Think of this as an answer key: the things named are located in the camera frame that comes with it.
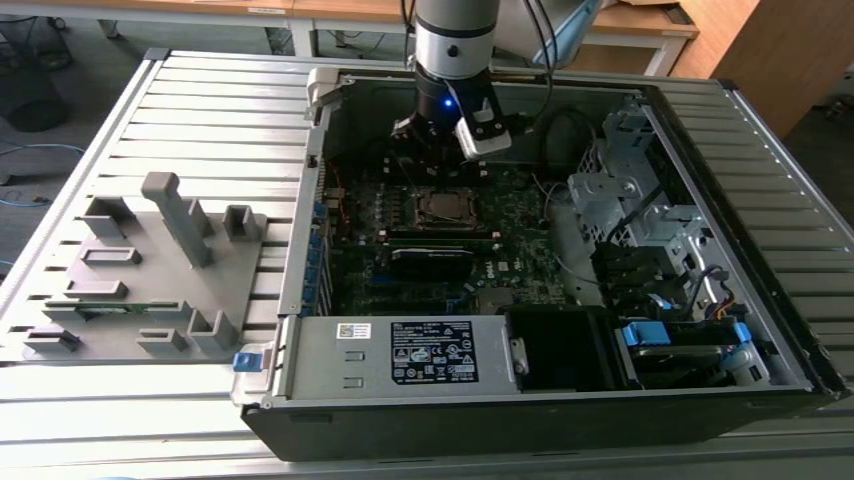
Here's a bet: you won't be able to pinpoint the grey parts rack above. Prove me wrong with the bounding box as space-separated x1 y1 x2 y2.
19 171 273 362

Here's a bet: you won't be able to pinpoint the grey chipset heatsink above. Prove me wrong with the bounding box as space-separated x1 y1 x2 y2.
477 287 517 310

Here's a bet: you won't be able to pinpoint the black cable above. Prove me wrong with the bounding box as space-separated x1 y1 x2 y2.
537 108 600 181

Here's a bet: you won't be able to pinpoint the silver drive cage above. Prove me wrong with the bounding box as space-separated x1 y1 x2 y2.
566 107 723 306

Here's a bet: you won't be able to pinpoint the grey plastic case latch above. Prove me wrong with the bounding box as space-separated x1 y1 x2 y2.
305 67 344 122

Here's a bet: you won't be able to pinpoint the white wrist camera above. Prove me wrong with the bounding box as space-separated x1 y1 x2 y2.
456 97 514 162

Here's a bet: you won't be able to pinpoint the green RAM stick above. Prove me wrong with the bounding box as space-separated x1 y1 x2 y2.
74 299 182 317

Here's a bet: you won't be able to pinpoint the blue disk carrier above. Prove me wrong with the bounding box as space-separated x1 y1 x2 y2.
617 319 756 389

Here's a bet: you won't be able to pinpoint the wooden desk white frame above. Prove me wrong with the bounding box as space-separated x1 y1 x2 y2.
0 0 300 41
293 0 701 77

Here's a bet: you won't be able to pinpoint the coloured power wires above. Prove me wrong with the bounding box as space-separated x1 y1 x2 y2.
693 264 747 324

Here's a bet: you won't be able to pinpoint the grey power supply unit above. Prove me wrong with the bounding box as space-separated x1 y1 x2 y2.
284 314 529 401

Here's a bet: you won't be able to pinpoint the black graphics card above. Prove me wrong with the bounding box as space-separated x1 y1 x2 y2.
390 247 476 281

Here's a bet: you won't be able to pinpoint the black open PC case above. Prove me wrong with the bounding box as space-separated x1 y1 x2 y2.
230 64 854 464

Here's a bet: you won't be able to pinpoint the wooden cabinet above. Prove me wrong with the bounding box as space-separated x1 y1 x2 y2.
671 0 854 136

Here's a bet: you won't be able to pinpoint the black bin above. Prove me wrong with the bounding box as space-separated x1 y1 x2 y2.
0 74 73 134

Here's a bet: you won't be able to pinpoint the blue floor cable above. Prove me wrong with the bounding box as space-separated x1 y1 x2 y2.
0 142 89 211

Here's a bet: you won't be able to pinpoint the black RAM slot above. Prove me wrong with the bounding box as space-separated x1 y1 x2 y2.
381 225 500 239

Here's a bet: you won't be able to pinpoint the green motherboard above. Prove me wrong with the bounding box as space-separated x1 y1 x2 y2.
318 164 593 319

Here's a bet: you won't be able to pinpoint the black fan shroud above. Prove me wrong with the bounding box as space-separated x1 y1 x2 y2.
504 307 633 396

